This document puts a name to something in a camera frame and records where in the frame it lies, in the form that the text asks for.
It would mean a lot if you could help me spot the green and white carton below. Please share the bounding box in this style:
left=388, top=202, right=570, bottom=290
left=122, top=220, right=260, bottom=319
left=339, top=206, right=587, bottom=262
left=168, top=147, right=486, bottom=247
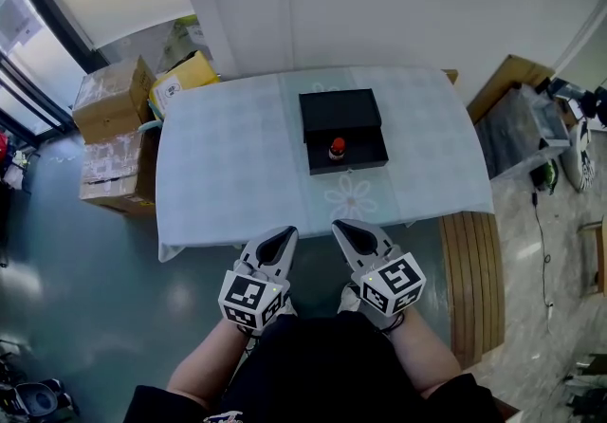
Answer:
left=159, top=14, right=211, bottom=75

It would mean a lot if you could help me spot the grey plastic-wrapped crate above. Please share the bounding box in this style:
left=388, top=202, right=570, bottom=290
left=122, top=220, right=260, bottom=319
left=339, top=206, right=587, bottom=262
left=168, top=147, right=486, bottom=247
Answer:
left=473, top=83, right=572, bottom=181

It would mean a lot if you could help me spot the person's right forearm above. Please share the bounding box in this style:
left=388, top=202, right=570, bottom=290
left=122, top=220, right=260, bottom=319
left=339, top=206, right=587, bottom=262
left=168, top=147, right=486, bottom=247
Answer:
left=384, top=304, right=464, bottom=401

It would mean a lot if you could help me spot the black round bin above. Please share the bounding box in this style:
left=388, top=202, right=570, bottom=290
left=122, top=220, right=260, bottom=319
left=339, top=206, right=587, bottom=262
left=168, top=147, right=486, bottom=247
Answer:
left=0, top=377, right=78, bottom=423

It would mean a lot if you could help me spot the light blue flowered tablecloth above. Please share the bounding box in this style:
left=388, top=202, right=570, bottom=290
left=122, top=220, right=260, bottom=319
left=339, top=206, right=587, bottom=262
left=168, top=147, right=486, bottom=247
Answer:
left=156, top=64, right=496, bottom=264

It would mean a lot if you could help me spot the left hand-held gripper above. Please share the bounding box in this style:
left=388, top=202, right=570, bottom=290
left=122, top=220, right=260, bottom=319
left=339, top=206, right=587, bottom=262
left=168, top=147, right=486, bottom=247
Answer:
left=217, top=225, right=300, bottom=338

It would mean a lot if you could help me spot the dark window frame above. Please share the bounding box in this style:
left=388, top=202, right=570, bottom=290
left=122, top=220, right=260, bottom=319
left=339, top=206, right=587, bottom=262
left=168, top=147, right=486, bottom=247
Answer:
left=0, top=0, right=111, bottom=148

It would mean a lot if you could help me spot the person's black clothing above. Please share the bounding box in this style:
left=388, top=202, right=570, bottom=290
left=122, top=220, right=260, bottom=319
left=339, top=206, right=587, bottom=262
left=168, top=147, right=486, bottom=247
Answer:
left=122, top=309, right=505, bottom=423

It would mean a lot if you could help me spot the plain brown cardboard box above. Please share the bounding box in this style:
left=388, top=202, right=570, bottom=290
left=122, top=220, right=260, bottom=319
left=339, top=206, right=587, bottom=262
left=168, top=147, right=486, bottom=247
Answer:
left=466, top=54, right=557, bottom=126

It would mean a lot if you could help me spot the taped cardboard box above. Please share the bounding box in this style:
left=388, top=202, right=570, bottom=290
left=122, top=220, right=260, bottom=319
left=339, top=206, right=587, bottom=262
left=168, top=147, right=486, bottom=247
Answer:
left=71, top=55, right=158, bottom=145
left=78, top=128, right=160, bottom=219

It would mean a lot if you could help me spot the black and green device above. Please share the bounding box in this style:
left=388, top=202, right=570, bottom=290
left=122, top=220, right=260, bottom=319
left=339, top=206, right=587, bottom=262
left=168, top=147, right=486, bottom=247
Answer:
left=529, top=158, right=561, bottom=195

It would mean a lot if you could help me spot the small red-capped bottle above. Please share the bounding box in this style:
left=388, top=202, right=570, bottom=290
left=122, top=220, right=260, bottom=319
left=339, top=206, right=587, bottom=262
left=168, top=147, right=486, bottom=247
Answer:
left=327, top=137, right=348, bottom=164

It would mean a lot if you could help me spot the person's left forearm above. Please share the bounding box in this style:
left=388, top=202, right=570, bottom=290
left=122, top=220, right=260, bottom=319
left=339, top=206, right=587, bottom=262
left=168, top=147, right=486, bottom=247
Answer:
left=166, top=314, right=253, bottom=409

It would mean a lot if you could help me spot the yellow padded package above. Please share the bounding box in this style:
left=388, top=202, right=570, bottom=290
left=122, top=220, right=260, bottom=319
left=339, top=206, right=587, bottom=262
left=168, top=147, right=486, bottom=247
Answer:
left=148, top=49, right=222, bottom=121

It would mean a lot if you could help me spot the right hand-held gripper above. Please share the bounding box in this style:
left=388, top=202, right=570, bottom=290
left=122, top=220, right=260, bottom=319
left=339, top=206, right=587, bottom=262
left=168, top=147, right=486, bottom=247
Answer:
left=330, top=218, right=427, bottom=319

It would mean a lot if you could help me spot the black box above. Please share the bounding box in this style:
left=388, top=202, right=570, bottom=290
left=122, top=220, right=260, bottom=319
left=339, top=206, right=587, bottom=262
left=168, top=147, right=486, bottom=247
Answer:
left=298, top=87, right=391, bottom=176

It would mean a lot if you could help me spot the white wall cable duct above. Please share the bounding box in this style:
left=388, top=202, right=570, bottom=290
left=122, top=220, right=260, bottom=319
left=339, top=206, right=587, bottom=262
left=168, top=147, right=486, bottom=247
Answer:
left=270, top=0, right=296, bottom=72

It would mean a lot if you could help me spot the wooden slatted bench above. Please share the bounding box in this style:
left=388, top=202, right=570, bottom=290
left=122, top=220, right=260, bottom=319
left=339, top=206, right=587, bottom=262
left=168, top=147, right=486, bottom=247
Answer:
left=437, top=211, right=506, bottom=371

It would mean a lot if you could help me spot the wooden stool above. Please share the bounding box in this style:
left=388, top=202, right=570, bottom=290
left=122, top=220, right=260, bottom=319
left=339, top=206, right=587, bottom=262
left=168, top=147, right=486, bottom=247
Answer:
left=577, top=215, right=607, bottom=298

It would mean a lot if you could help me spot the black cable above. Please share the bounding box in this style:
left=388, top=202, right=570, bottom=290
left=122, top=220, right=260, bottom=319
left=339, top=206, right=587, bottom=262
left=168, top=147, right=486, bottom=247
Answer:
left=529, top=191, right=557, bottom=318

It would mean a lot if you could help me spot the white bag with black print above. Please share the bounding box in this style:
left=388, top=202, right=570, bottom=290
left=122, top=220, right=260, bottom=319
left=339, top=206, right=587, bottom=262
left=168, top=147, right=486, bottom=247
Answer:
left=561, top=117, right=601, bottom=193

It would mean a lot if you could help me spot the black wrist band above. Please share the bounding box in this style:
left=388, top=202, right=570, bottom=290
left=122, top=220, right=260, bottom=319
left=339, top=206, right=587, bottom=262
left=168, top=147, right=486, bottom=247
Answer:
left=377, top=310, right=407, bottom=336

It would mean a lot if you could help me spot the person's right shoe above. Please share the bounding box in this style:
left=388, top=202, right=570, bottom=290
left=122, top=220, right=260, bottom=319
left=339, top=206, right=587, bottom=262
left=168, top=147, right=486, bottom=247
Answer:
left=337, top=283, right=365, bottom=316

